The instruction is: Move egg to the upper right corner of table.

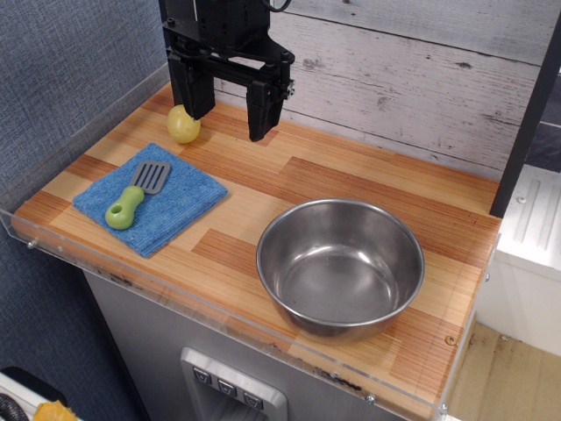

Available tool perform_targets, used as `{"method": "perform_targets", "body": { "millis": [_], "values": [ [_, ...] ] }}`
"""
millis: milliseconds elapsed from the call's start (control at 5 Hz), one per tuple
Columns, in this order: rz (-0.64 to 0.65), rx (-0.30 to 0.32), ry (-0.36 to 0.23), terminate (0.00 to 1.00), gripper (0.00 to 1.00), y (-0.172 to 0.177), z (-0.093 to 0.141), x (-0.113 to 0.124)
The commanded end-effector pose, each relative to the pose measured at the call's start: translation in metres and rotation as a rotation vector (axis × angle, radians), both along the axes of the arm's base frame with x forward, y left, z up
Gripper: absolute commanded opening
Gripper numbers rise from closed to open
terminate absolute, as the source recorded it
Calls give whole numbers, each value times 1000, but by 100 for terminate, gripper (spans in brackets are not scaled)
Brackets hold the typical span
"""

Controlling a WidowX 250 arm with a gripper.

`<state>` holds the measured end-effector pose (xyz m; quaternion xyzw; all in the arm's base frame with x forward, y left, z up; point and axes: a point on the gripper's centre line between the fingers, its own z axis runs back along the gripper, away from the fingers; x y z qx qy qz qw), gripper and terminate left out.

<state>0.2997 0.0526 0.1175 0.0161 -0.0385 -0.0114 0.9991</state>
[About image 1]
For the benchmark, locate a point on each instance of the green handled grey spatula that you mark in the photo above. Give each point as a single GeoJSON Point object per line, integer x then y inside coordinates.
{"type": "Point", "coordinates": [148, 178]}

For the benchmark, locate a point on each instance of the yellow toy potato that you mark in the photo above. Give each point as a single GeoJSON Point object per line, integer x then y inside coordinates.
{"type": "Point", "coordinates": [182, 128]}

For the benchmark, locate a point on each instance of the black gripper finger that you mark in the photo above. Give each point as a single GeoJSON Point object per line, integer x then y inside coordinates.
{"type": "Point", "coordinates": [192, 85]}
{"type": "Point", "coordinates": [264, 104]}

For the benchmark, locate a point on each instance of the grey dispenser panel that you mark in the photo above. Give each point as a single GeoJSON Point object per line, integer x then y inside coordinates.
{"type": "Point", "coordinates": [220, 392]}

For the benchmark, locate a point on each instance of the blue folded cloth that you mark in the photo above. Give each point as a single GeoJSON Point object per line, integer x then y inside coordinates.
{"type": "Point", "coordinates": [187, 194]}

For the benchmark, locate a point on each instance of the clear acrylic table guard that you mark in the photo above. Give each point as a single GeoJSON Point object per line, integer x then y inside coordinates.
{"type": "Point", "coordinates": [202, 290]}

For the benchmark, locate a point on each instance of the stainless steel bowl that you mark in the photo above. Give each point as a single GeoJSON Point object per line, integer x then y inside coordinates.
{"type": "Point", "coordinates": [340, 270]}

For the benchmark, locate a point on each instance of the yellow object bottom left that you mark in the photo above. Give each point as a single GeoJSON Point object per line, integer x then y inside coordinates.
{"type": "Point", "coordinates": [53, 411]}

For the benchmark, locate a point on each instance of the white side cabinet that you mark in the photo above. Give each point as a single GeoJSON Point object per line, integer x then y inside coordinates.
{"type": "Point", "coordinates": [520, 292]}

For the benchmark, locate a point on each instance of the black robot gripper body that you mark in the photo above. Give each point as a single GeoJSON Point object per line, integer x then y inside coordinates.
{"type": "Point", "coordinates": [221, 30]}

